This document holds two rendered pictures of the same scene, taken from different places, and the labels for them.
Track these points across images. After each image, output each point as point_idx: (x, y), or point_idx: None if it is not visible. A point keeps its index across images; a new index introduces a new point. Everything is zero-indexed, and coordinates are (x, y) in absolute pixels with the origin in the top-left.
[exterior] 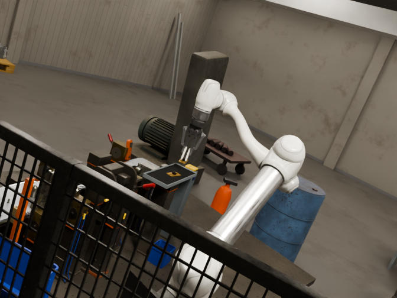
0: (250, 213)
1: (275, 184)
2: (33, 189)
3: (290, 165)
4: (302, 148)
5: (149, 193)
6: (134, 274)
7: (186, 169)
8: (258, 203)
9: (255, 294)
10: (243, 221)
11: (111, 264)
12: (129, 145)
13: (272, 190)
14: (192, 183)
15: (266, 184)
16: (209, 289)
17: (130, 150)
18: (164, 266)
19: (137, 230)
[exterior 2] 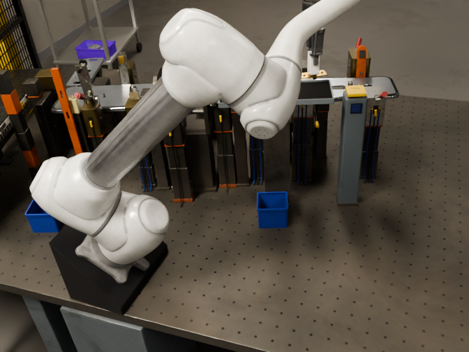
0: (114, 142)
1: (154, 103)
2: (129, 88)
3: (168, 69)
4: (174, 33)
5: (298, 123)
6: (216, 217)
7: (326, 91)
8: (127, 129)
9: (348, 339)
10: (106, 151)
11: (211, 197)
12: (357, 54)
13: (151, 112)
14: (358, 119)
15: (144, 100)
16: (75, 225)
17: (362, 63)
18: (268, 228)
19: (301, 177)
